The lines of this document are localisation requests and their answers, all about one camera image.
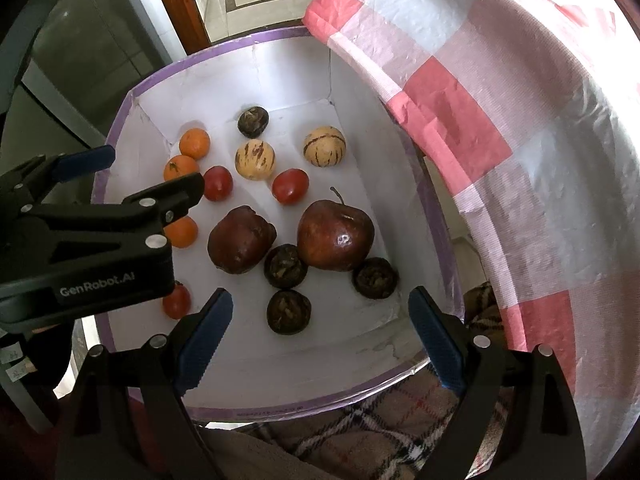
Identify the wooden door frame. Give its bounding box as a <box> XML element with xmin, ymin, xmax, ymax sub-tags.
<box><xmin>145</xmin><ymin>0</ymin><xmax>211</xmax><ymax>56</ymax></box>

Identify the dark passion fruit top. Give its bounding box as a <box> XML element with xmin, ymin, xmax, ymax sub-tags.
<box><xmin>237</xmin><ymin>106</ymin><xmax>270</xmax><ymax>139</ymax></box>

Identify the grey refrigerator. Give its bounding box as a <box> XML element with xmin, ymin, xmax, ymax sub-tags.
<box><xmin>0</xmin><ymin>0</ymin><xmax>186</xmax><ymax>221</ymax></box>

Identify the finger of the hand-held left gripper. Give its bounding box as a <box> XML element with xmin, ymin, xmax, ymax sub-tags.
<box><xmin>0</xmin><ymin>173</ymin><xmax>206</xmax><ymax>281</ymax></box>
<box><xmin>0</xmin><ymin>145</ymin><xmax>117</xmax><ymax>221</ymax></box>

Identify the shiny red-brown apple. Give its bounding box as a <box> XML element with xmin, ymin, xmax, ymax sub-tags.
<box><xmin>297</xmin><ymin>186</ymin><xmax>375</xmax><ymax>272</ymax></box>

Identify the red tomato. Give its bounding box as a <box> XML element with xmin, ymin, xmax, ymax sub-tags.
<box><xmin>202</xmin><ymin>165</ymin><xmax>234</xmax><ymax>202</ymax></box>
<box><xmin>162</xmin><ymin>282</ymin><xmax>191</xmax><ymax>320</ymax></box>
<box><xmin>271</xmin><ymin>168</ymin><xmax>309</xmax><ymax>205</ymax></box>

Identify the dark mangosteen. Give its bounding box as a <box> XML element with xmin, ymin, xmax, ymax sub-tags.
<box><xmin>352</xmin><ymin>257</ymin><xmax>399</xmax><ymax>300</ymax></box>
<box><xmin>263</xmin><ymin>243</ymin><xmax>309</xmax><ymax>290</ymax></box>

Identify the dark red wrinkled apple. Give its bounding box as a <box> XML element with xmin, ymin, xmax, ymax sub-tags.
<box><xmin>207</xmin><ymin>205</ymin><xmax>278</xmax><ymax>275</ymax></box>

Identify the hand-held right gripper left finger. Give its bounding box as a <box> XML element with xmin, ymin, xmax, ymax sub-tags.
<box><xmin>54</xmin><ymin>287</ymin><xmax>235</xmax><ymax>480</ymax></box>

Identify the yellow striped pepino melon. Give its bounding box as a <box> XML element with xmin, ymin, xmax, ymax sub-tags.
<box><xmin>235</xmin><ymin>139</ymin><xmax>276</xmax><ymax>181</ymax></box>
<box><xmin>302</xmin><ymin>125</ymin><xmax>347</xmax><ymax>167</ymax></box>

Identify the mandarin orange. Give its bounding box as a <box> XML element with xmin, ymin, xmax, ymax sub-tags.
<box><xmin>162</xmin><ymin>216</ymin><xmax>199</xmax><ymax>249</ymax></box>
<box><xmin>179</xmin><ymin>128</ymin><xmax>211</xmax><ymax>161</ymax></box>
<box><xmin>163</xmin><ymin>155</ymin><xmax>200</xmax><ymax>181</ymax></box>

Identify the dark passion fruit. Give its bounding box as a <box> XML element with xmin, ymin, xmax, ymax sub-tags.
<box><xmin>237</xmin><ymin>106</ymin><xmax>270</xmax><ymax>139</ymax></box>
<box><xmin>266</xmin><ymin>289</ymin><xmax>313</xmax><ymax>335</ymax></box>

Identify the white box with purple rim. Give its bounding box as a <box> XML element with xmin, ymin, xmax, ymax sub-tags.
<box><xmin>91</xmin><ymin>27</ymin><xmax>466</xmax><ymax>423</ymax></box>

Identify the red white checked tablecloth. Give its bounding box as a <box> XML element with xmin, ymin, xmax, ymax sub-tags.
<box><xmin>301</xmin><ymin>0</ymin><xmax>640</xmax><ymax>480</ymax></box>

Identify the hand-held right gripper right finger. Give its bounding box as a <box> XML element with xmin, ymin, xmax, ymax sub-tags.
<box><xmin>407</xmin><ymin>286</ymin><xmax>588</xmax><ymax>480</ymax></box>

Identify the dark passion fruit bottom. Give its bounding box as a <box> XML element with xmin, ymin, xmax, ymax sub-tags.
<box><xmin>266</xmin><ymin>289</ymin><xmax>313</xmax><ymax>335</ymax></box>

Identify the plaid blanket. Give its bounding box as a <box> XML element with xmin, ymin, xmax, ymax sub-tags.
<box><xmin>205</xmin><ymin>280</ymin><xmax>516</xmax><ymax>480</ymax></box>

